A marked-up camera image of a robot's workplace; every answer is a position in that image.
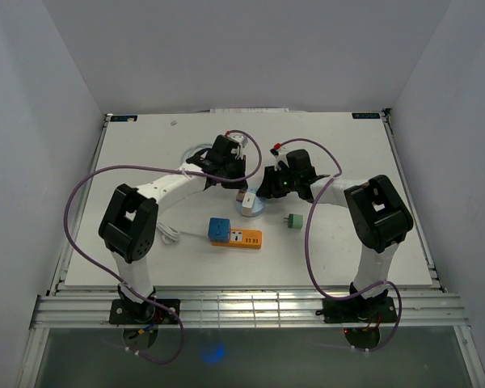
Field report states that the light blue power cable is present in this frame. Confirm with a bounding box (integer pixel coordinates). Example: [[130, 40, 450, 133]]
[[181, 145, 211, 161]]

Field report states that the purple cable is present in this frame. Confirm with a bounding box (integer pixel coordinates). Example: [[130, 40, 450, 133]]
[[280, 139, 402, 352], [63, 129, 264, 365]]

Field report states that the white bundled power cable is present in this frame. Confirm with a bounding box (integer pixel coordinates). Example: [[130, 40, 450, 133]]
[[157, 221, 211, 246]]

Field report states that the blue cube socket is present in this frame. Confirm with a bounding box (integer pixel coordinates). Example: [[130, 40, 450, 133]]
[[208, 217, 231, 243]]

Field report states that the orange power strip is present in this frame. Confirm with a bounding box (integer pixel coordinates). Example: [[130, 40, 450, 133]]
[[211, 229, 263, 249]]

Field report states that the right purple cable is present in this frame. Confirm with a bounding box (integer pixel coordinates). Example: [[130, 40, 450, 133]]
[[280, 139, 402, 352]]

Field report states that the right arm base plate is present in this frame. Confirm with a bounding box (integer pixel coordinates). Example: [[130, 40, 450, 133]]
[[315, 297, 398, 323]]

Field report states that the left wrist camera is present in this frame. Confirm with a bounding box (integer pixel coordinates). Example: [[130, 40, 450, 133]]
[[226, 132, 248, 158]]

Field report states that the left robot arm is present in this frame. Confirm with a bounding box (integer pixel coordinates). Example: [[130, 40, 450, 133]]
[[99, 134, 247, 323]]

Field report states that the white usb charger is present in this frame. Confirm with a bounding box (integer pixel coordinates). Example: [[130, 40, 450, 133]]
[[241, 192, 256, 217]]

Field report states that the aluminium frame rail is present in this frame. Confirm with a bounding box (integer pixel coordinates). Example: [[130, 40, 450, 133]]
[[31, 290, 468, 329]]

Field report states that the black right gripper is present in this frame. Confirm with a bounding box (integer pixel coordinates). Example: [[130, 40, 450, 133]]
[[256, 165, 299, 200]]

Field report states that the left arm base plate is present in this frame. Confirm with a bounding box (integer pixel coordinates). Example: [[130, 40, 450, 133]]
[[108, 299, 178, 325]]

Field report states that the round light blue socket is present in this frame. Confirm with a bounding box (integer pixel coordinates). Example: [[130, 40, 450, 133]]
[[235, 188, 265, 217]]

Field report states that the green usb charger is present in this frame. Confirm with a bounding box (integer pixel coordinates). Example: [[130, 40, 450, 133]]
[[284, 213, 304, 230]]

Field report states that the pink plug adapter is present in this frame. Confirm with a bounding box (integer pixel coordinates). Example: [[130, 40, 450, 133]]
[[235, 190, 247, 202]]

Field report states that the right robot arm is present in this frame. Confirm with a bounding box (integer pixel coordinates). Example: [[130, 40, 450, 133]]
[[257, 145, 414, 323]]

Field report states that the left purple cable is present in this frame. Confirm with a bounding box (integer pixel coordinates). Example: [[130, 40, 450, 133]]
[[63, 129, 264, 365]]

